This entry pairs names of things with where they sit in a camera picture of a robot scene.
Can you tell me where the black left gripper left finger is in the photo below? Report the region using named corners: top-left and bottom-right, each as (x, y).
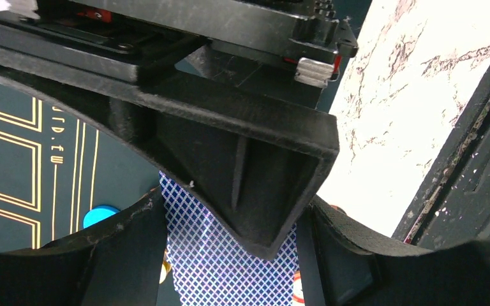
top-left (0, 188), bottom-right (167, 305)

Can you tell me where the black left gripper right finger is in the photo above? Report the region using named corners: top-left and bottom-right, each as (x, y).
top-left (296, 197), bottom-right (490, 305)

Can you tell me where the black mounting rail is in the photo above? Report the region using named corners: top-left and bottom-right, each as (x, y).
top-left (392, 65), bottom-right (490, 249)

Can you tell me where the green poker table mat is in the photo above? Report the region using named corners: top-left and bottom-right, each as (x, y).
top-left (0, 84), bottom-right (162, 253)

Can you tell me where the yellow chip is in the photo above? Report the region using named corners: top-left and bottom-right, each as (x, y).
top-left (159, 250), bottom-right (172, 284)

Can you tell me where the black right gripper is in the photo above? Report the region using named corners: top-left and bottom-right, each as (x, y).
top-left (0, 1), bottom-right (359, 108)

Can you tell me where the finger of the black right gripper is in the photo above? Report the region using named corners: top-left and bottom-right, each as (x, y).
top-left (0, 46), bottom-right (339, 259)

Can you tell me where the blue round button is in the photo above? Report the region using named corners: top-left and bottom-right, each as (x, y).
top-left (82, 205), bottom-right (120, 229)

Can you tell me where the red chip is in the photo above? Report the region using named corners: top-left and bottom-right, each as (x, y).
top-left (292, 270), bottom-right (305, 306)

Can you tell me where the blue playing card deck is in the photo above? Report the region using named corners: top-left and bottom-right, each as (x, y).
top-left (159, 172), bottom-right (299, 305)

